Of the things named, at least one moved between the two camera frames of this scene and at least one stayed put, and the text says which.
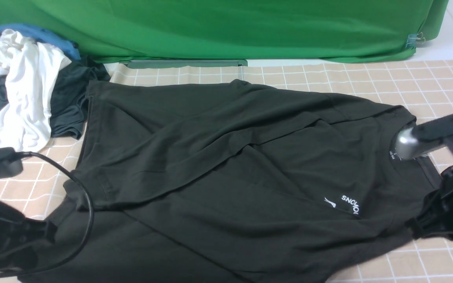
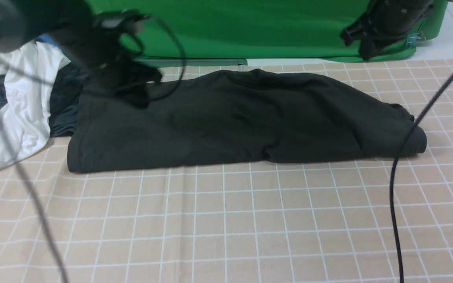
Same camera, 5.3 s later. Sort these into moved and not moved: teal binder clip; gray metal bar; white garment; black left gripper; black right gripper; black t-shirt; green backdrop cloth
Moved: black left gripper; black right gripper; black t-shirt
Not moved: green backdrop cloth; gray metal bar; white garment; teal binder clip
